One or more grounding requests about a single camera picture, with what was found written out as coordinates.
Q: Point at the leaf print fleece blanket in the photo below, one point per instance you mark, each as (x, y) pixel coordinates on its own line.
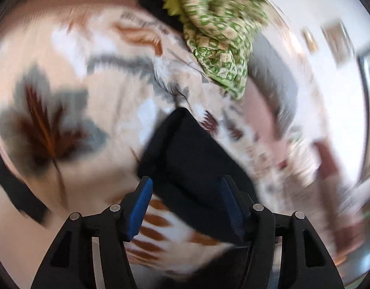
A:
(97, 111)

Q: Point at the wooden door frame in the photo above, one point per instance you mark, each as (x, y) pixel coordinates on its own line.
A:
(332, 168)

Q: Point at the green checkered cloth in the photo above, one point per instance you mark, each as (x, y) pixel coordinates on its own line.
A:
(221, 45)

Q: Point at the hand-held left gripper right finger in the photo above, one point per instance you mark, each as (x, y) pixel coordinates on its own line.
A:
(233, 207)

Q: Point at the pink bed sheet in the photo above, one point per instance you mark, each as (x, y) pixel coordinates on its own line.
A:
(260, 117)

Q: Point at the large cream wall plate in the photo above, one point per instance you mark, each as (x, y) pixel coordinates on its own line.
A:
(337, 42)

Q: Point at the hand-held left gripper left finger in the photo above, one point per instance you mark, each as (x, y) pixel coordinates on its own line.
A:
(141, 207)

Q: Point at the grey quilted blanket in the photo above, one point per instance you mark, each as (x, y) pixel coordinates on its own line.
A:
(275, 72)

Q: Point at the small cream wall plate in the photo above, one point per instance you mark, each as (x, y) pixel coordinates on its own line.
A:
(310, 40)

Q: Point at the black pants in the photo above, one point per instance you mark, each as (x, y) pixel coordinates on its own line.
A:
(188, 162)

